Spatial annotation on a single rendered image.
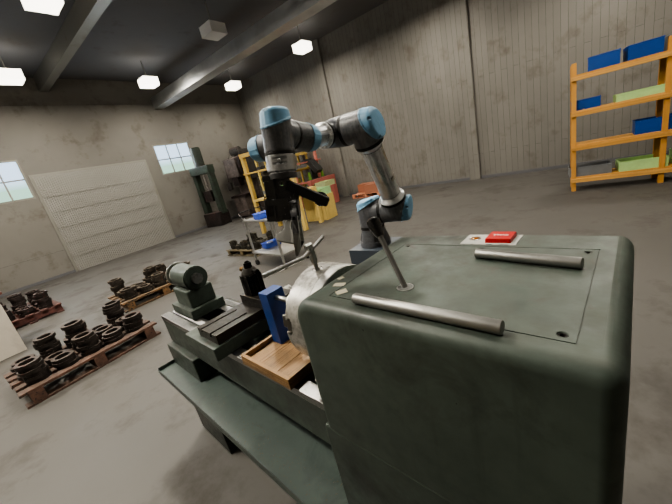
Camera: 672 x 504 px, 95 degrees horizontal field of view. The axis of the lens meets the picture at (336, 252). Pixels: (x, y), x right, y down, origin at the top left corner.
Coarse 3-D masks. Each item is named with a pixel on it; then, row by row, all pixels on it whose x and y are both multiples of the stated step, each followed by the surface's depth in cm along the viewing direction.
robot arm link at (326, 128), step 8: (328, 120) 117; (336, 120) 115; (320, 128) 110; (328, 128) 113; (336, 128) 115; (256, 136) 90; (328, 136) 113; (336, 136) 116; (248, 144) 91; (256, 144) 89; (320, 144) 111; (328, 144) 116; (336, 144) 118; (256, 152) 90; (256, 160) 93; (264, 160) 93
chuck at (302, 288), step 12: (324, 264) 98; (336, 264) 96; (300, 276) 96; (312, 276) 93; (300, 288) 92; (312, 288) 89; (288, 300) 93; (300, 300) 89; (288, 312) 92; (300, 336) 89; (300, 348) 94
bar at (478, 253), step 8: (480, 256) 71; (488, 256) 69; (496, 256) 68; (504, 256) 66; (512, 256) 65; (520, 256) 64; (528, 256) 63; (536, 256) 62; (544, 256) 61; (552, 256) 60; (560, 256) 59; (568, 256) 58; (544, 264) 61; (552, 264) 60; (560, 264) 59; (568, 264) 58; (576, 264) 57
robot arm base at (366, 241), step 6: (366, 228) 148; (384, 228) 150; (366, 234) 149; (372, 234) 147; (384, 234) 148; (360, 240) 155; (366, 240) 149; (372, 240) 147; (378, 240) 148; (390, 240) 151; (366, 246) 149; (372, 246) 148; (378, 246) 147
